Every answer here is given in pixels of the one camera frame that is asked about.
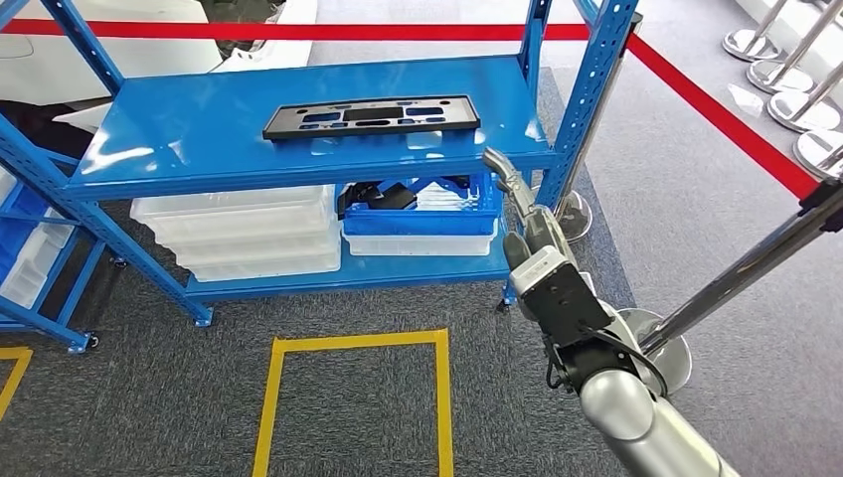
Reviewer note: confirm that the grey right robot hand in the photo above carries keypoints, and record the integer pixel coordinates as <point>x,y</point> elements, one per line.
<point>543,230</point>

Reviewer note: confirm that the blue metal shelf rack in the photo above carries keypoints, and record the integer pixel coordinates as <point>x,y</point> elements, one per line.
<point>46,326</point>
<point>197,131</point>

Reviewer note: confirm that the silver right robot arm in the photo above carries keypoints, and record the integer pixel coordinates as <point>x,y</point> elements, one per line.
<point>632,415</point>

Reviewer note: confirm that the clear plastic wrapper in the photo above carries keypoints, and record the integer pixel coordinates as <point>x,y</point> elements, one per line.
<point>745,100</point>

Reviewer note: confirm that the blue plastic bin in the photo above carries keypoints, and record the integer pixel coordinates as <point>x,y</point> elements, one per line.
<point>13,237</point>
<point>421,225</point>

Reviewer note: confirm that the black curved plastic part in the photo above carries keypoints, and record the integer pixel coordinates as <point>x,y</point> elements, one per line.
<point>395,197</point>

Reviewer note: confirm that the black plastic plate bracket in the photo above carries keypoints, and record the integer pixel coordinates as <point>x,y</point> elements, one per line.
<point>464,115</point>

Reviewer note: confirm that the white car body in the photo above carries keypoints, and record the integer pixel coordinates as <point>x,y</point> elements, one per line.
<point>132,66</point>

